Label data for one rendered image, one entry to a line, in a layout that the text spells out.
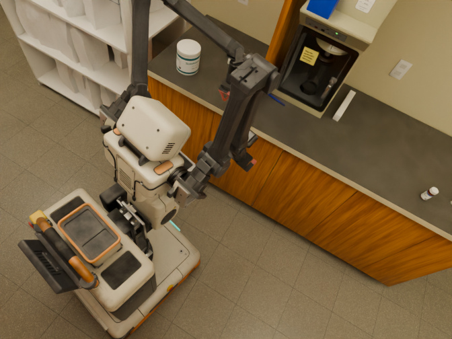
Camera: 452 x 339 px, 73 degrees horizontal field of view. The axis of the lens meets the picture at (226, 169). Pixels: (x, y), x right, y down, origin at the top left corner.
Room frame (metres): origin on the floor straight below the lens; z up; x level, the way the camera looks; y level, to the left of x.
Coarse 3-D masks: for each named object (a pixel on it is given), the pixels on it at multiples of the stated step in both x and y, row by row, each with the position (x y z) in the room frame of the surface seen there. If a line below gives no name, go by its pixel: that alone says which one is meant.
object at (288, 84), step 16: (304, 32) 1.38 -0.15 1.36; (320, 48) 1.35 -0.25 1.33; (336, 48) 1.34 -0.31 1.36; (288, 64) 1.38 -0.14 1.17; (304, 64) 1.36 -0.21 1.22; (320, 64) 1.34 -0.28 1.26; (336, 64) 1.33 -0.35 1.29; (352, 64) 1.31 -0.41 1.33; (288, 80) 1.37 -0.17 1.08; (304, 80) 1.35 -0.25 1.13; (320, 80) 1.34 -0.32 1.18; (336, 80) 1.32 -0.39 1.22; (304, 96) 1.34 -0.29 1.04; (320, 96) 1.32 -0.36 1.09
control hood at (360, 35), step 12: (300, 12) 1.30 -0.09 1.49; (336, 12) 1.35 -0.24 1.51; (324, 24) 1.27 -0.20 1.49; (336, 24) 1.26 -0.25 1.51; (348, 24) 1.28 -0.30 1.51; (360, 24) 1.31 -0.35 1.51; (348, 36) 1.25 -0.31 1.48; (360, 36) 1.23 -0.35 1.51; (372, 36) 1.25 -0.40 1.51; (360, 48) 1.29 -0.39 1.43
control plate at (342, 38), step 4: (308, 20) 1.32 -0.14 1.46; (312, 20) 1.30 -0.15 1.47; (308, 24) 1.35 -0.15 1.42; (312, 24) 1.33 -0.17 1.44; (316, 24) 1.31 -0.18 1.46; (320, 24) 1.29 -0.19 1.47; (316, 28) 1.34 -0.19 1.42; (320, 28) 1.32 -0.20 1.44; (324, 28) 1.30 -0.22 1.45; (328, 28) 1.28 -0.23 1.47; (324, 32) 1.33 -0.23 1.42; (332, 32) 1.29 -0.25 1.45; (336, 32) 1.27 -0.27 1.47; (332, 36) 1.33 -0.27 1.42; (336, 36) 1.31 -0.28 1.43; (340, 36) 1.29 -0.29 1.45; (344, 36) 1.27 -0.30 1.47; (344, 40) 1.30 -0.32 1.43
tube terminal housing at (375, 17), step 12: (348, 0) 1.36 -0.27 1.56; (384, 0) 1.33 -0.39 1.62; (396, 0) 1.32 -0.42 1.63; (348, 12) 1.36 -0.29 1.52; (360, 12) 1.35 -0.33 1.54; (372, 12) 1.34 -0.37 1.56; (384, 12) 1.33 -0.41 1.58; (372, 24) 1.33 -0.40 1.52; (348, 72) 1.32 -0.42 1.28; (288, 96) 1.38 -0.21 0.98; (312, 108) 1.34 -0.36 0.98
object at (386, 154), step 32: (192, 32) 1.71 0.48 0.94; (160, 64) 1.34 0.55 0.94; (224, 64) 1.52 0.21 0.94; (192, 96) 1.20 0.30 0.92; (224, 96) 1.25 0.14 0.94; (256, 128) 1.10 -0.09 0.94; (288, 128) 1.17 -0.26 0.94; (320, 128) 1.25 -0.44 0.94; (352, 128) 1.33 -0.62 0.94; (384, 128) 1.41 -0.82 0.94; (416, 128) 1.50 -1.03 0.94; (320, 160) 1.03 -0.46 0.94; (352, 160) 1.10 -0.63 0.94; (384, 160) 1.17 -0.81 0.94; (416, 160) 1.24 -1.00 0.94; (448, 160) 1.32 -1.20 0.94; (384, 192) 0.95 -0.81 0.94; (416, 192) 1.02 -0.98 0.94; (448, 192) 1.09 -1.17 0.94; (448, 224) 0.89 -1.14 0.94
